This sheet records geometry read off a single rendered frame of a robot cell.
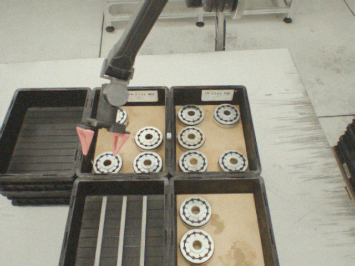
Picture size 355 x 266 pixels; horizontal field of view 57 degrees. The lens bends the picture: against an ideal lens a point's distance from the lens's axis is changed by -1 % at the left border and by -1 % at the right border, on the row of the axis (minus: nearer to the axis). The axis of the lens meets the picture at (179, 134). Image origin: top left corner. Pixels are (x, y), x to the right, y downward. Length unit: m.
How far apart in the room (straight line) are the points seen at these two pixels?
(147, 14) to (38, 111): 0.81
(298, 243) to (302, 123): 0.55
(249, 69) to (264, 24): 1.60
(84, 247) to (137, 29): 0.68
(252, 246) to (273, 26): 2.51
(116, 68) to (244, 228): 0.63
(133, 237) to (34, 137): 0.57
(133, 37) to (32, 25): 2.71
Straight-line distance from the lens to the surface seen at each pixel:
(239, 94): 1.34
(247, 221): 1.12
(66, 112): 1.42
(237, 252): 1.08
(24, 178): 1.17
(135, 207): 1.13
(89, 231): 1.12
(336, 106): 2.72
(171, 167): 1.07
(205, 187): 1.10
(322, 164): 1.47
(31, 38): 3.33
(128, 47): 0.85
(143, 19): 0.78
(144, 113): 1.34
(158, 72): 1.69
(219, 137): 1.27
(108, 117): 0.93
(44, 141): 1.35
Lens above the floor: 1.85
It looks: 54 degrees down
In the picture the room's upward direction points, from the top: straight up
